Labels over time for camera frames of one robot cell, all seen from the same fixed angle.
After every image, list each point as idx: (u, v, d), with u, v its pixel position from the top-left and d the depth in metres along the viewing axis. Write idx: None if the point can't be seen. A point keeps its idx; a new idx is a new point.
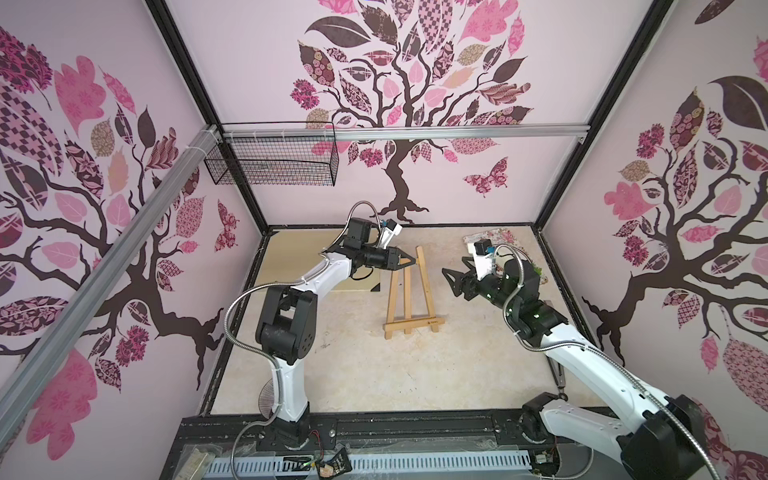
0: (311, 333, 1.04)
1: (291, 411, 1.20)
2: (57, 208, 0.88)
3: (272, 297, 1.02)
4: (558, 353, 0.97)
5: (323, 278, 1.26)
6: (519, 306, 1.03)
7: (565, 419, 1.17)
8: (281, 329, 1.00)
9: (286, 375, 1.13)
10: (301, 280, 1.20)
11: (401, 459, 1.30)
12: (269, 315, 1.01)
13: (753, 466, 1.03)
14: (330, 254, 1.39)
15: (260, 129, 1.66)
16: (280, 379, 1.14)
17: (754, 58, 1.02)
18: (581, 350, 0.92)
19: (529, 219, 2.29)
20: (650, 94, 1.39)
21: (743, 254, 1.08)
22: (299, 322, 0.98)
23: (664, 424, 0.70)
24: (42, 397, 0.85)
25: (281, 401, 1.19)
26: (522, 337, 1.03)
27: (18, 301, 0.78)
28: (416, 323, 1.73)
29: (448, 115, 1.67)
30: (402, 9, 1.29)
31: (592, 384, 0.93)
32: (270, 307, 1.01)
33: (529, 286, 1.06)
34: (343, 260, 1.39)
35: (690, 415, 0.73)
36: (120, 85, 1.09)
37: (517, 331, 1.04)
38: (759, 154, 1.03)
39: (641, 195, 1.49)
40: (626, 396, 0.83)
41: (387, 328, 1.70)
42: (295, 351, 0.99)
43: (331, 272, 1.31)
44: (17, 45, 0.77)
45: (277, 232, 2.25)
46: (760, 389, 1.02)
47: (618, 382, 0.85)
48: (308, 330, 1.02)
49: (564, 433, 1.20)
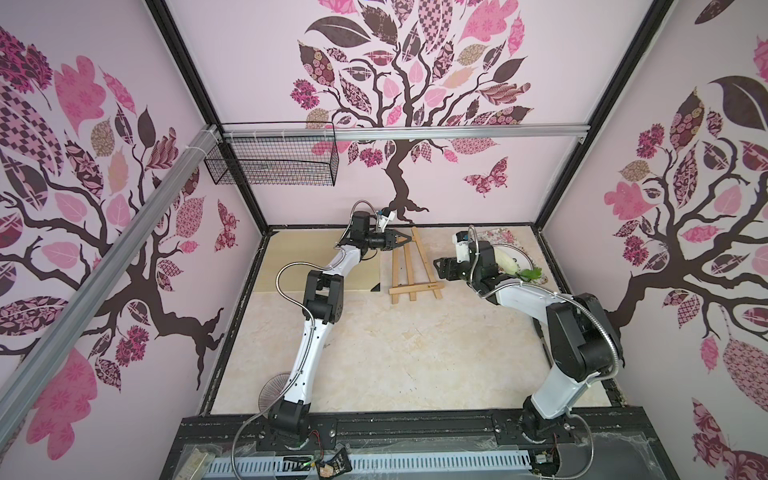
0: (341, 305, 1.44)
1: (303, 389, 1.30)
2: (57, 208, 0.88)
3: (311, 280, 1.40)
4: (503, 292, 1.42)
5: (343, 265, 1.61)
6: (479, 272, 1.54)
7: (543, 387, 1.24)
8: (318, 302, 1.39)
9: (316, 339, 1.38)
10: (329, 265, 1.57)
11: (401, 459, 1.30)
12: (310, 293, 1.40)
13: (753, 465, 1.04)
14: (343, 247, 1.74)
15: (260, 129, 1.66)
16: (309, 344, 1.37)
17: (754, 58, 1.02)
18: (518, 286, 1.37)
19: (529, 219, 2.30)
20: (650, 94, 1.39)
21: (743, 254, 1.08)
22: (334, 294, 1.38)
23: (565, 309, 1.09)
24: (42, 397, 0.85)
25: (300, 371, 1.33)
26: (483, 294, 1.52)
27: (18, 301, 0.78)
28: (418, 287, 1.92)
29: (448, 115, 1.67)
30: (402, 9, 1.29)
31: (530, 310, 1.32)
32: (310, 288, 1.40)
33: (486, 257, 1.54)
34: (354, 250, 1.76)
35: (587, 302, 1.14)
36: (120, 85, 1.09)
37: (478, 289, 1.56)
38: (759, 154, 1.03)
39: (641, 195, 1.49)
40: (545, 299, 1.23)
41: (392, 290, 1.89)
42: (332, 315, 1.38)
43: (347, 257, 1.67)
44: (17, 45, 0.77)
45: (277, 232, 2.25)
46: (760, 389, 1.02)
47: (539, 294, 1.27)
48: (338, 303, 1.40)
49: (554, 410, 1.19)
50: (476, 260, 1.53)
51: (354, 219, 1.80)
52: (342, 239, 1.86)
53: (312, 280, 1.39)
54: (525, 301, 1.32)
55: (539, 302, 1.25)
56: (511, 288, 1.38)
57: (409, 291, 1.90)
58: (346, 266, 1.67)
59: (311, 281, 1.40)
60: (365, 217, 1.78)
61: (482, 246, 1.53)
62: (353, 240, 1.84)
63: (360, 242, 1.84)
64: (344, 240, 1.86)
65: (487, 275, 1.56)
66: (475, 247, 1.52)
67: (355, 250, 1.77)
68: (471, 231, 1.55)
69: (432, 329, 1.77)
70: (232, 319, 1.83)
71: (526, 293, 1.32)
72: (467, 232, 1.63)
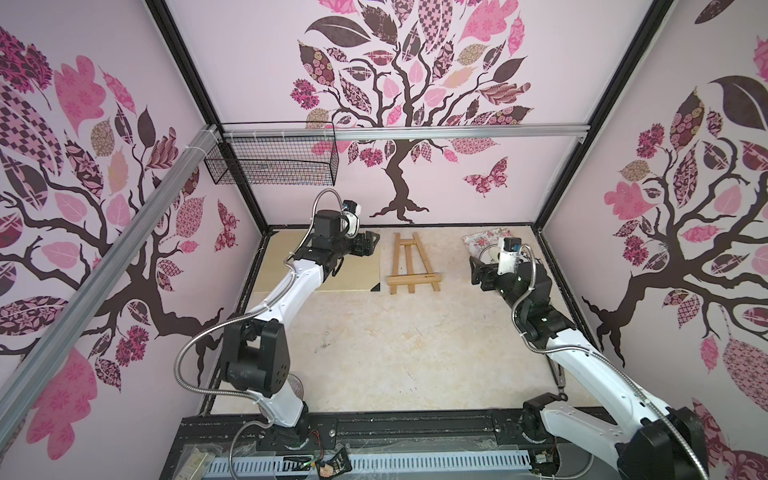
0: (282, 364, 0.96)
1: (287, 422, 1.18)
2: (58, 208, 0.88)
3: (232, 331, 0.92)
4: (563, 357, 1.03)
5: (289, 298, 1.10)
6: (527, 309, 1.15)
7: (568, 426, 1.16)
8: (249, 363, 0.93)
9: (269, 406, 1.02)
10: (264, 306, 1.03)
11: (401, 459, 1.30)
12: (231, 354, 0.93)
13: (753, 465, 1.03)
14: (295, 263, 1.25)
15: (260, 129, 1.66)
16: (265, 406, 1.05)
17: (754, 58, 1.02)
18: (585, 355, 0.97)
19: (529, 218, 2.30)
20: (650, 93, 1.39)
21: (743, 254, 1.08)
22: (268, 354, 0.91)
23: (661, 433, 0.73)
24: (41, 397, 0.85)
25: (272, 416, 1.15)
26: (528, 338, 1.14)
27: (18, 301, 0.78)
28: (418, 279, 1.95)
29: (448, 115, 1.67)
30: (402, 9, 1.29)
31: (594, 389, 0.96)
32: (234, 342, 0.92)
33: (539, 290, 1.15)
34: (312, 268, 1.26)
35: (688, 424, 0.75)
36: (120, 85, 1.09)
37: (524, 333, 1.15)
38: (759, 154, 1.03)
39: (641, 195, 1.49)
40: (626, 402, 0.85)
41: (391, 281, 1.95)
42: (268, 387, 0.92)
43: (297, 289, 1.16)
44: (17, 45, 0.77)
45: (277, 232, 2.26)
46: (760, 389, 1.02)
47: (618, 388, 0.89)
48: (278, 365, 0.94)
49: (562, 432, 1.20)
50: (528, 291, 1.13)
51: (319, 221, 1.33)
52: (299, 248, 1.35)
53: (235, 331, 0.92)
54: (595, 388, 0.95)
55: (617, 402, 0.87)
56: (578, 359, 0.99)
57: (408, 283, 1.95)
58: (299, 296, 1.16)
59: (233, 332, 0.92)
60: (332, 217, 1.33)
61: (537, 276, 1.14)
62: (312, 250, 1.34)
63: (324, 253, 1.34)
64: (301, 249, 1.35)
65: (535, 314, 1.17)
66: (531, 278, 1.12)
67: (315, 267, 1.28)
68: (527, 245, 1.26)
69: (432, 329, 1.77)
70: None
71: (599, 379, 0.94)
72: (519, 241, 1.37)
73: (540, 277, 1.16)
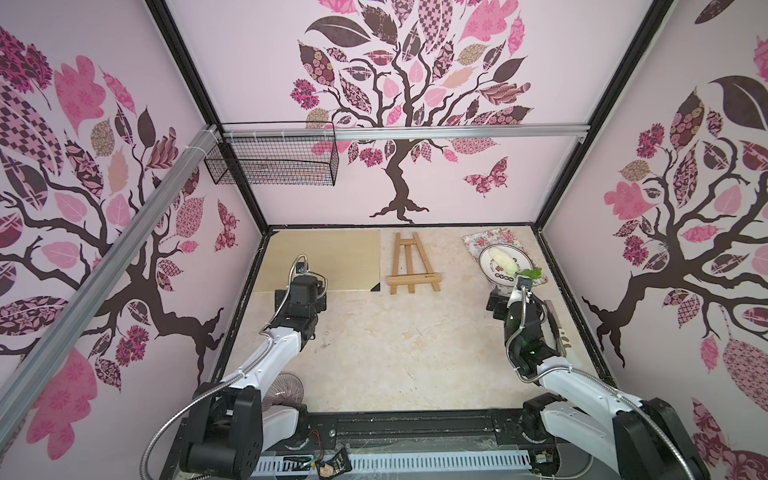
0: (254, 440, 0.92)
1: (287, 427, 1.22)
2: (57, 208, 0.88)
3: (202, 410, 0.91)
4: (551, 378, 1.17)
5: (265, 367, 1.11)
6: (520, 346, 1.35)
7: (567, 428, 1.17)
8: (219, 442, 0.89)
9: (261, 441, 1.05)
10: (240, 374, 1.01)
11: (401, 459, 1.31)
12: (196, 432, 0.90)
13: (753, 465, 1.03)
14: (273, 330, 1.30)
15: (260, 129, 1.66)
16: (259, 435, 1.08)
17: (754, 58, 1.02)
18: (567, 372, 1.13)
19: (529, 219, 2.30)
20: (650, 93, 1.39)
21: (743, 254, 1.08)
22: (238, 428, 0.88)
23: (634, 420, 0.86)
24: (41, 397, 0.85)
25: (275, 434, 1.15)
26: (522, 373, 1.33)
27: (18, 301, 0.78)
28: (418, 280, 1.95)
29: (448, 115, 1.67)
30: (402, 9, 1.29)
31: (581, 401, 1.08)
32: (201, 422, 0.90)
33: (529, 328, 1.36)
34: (291, 335, 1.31)
35: (661, 411, 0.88)
36: (120, 85, 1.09)
37: (518, 367, 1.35)
38: (759, 154, 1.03)
39: (641, 195, 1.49)
40: (604, 402, 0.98)
41: (391, 281, 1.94)
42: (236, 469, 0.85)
43: (274, 355, 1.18)
44: (17, 45, 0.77)
45: (277, 232, 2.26)
46: (760, 389, 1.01)
47: (596, 392, 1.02)
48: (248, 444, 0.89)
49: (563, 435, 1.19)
50: (518, 330, 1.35)
51: (296, 289, 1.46)
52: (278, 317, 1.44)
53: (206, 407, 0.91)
54: (577, 395, 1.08)
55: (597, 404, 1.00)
56: (560, 374, 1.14)
57: (408, 283, 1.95)
58: (275, 365, 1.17)
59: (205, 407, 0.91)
60: (308, 285, 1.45)
61: (528, 317, 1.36)
62: (291, 319, 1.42)
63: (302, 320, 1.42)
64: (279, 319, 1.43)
65: (526, 349, 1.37)
66: (522, 318, 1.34)
67: (292, 335, 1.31)
68: (527, 287, 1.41)
69: (432, 330, 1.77)
70: (232, 319, 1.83)
71: (578, 384, 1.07)
72: (526, 280, 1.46)
73: (530, 316, 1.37)
